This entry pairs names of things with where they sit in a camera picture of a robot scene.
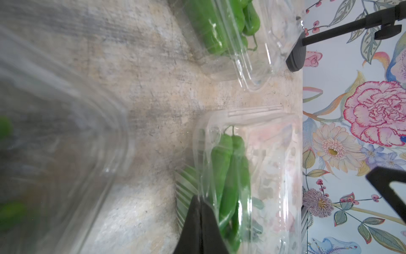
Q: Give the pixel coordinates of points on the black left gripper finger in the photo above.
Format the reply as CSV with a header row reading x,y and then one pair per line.
x,y
200,234

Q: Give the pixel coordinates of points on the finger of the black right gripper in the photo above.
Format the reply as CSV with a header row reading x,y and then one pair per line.
x,y
381,178

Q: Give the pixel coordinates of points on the clear pepper clamshell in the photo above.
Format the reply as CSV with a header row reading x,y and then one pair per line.
x,y
64,138
247,168
246,41

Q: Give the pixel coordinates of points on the black microphone stand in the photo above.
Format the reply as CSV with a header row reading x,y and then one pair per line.
x,y
379,25

